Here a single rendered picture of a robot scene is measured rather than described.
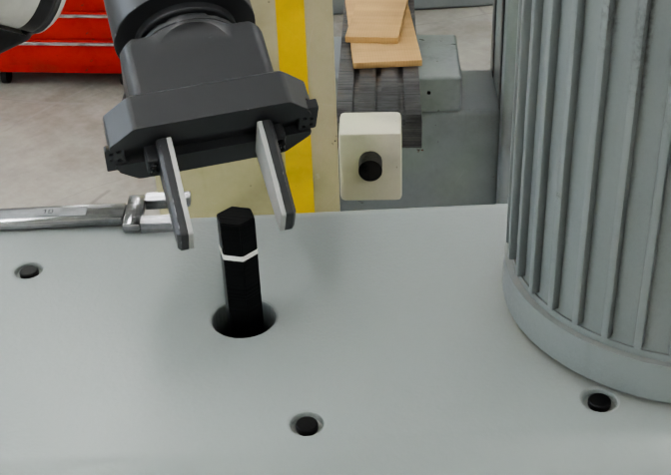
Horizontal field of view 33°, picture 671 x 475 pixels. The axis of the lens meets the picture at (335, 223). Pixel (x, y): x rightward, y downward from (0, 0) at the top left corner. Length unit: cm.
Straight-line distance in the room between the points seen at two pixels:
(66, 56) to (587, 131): 508
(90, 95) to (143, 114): 490
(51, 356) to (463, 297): 24
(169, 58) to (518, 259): 23
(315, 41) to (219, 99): 179
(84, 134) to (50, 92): 52
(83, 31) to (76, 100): 33
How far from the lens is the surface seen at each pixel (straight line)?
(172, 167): 63
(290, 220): 63
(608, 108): 53
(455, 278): 67
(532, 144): 58
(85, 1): 541
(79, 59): 554
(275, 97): 65
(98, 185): 473
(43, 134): 522
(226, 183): 258
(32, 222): 75
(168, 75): 66
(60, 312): 67
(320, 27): 241
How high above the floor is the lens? 227
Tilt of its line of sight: 32 degrees down
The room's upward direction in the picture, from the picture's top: 2 degrees counter-clockwise
